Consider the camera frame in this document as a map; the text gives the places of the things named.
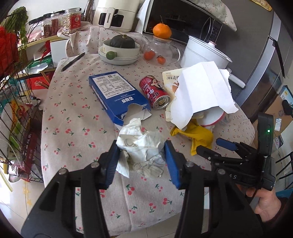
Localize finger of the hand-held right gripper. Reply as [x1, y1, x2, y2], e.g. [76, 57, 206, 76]
[196, 146, 249, 170]
[216, 138, 259, 157]

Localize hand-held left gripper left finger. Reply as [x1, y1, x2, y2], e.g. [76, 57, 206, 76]
[21, 140, 122, 238]

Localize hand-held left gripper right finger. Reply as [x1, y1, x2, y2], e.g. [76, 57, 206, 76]
[164, 140, 264, 238]

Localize blue cardboard box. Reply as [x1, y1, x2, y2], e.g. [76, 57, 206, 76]
[89, 71, 152, 126]

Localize person's right forearm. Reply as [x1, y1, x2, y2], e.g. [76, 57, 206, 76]
[262, 196, 292, 229]

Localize person's right hand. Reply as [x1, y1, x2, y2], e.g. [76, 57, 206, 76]
[246, 186, 282, 223]

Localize purple white box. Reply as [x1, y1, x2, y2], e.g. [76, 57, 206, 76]
[273, 135, 284, 150]

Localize yellow wrapper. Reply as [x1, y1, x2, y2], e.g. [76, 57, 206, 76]
[170, 119, 214, 156]

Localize black chair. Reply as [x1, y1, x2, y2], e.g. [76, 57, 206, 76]
[276, 152, 293, 182]

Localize labelled cardboard box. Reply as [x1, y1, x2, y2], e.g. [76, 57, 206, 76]
[263, 94, 292, 138]

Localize black cloth item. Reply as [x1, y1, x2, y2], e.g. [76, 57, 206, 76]
[281, 99, 293, 115]

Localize cherry print tablecloth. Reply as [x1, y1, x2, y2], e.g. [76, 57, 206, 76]
[41, 23, 255, 237]

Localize white paper sheet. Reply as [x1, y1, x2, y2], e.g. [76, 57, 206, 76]
[170, 62, 239, 130]

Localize blue white box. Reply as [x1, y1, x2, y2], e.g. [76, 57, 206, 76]
[277, 86, 293, 108]

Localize red drink can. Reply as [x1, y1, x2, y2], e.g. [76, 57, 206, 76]
[140, 76, 171, 111]

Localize grey refrigerator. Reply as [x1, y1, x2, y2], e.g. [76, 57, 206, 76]
[233, 9, 289, 122]

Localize cream snack packet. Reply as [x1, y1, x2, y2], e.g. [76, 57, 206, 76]
[162, 68, 195, 122]

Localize white electric pot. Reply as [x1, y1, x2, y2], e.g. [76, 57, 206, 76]
[180, 35, 246, 89]

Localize white dish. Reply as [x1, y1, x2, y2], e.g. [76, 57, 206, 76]
[98, 46, 140, 66]

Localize stack of food packets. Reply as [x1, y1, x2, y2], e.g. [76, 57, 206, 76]
[0, 98, 40, 182]

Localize black pen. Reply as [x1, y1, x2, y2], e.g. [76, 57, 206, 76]
[61, 53, 86, 72]

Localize red box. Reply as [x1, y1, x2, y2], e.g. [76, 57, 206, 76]
[26, 73, 54, 91]

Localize white bowl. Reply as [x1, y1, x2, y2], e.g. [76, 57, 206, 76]
[102, 40, 140, 59]

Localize glass teapot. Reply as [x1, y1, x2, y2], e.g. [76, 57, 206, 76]
[143, 37, 181, 64]

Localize dark green pumpkin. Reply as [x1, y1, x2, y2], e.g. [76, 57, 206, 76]
[110, 34, 135, 49]

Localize green white plastic bag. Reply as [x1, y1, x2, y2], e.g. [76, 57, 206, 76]
[27, 57, 54, 74]

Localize large orange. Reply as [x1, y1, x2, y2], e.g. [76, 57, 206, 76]
[153, 16, 172, 39]

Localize black microwave oven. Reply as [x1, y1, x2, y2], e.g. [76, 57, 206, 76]
[142, 0, 223, 45]

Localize floral cover cloth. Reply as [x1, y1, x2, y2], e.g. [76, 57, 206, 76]
[188, 0, 237, 32]

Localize cream shelf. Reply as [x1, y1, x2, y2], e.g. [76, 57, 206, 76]
[17, 35, 68, 88]

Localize cream air fryer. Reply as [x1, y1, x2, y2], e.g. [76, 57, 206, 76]
[92, 0, 140, 33]

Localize large red label jar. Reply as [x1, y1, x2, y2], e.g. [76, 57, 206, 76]
[62, 8, 82, 35]

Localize white cloth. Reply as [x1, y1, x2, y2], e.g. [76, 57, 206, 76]
[137, 0, 153, 35]

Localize clear jar of red snacks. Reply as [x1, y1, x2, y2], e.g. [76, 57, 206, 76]
[41, 18, 52, 38]
[50, 12, 63, 36]

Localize red bag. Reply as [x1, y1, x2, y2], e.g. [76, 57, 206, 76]
[0, 26, 19, 76]

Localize green leafy vegetables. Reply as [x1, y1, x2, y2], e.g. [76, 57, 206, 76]
[5, 7, 29, 62]

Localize black wire rack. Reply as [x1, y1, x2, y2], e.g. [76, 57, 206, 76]
[0, 55, 46, 183]

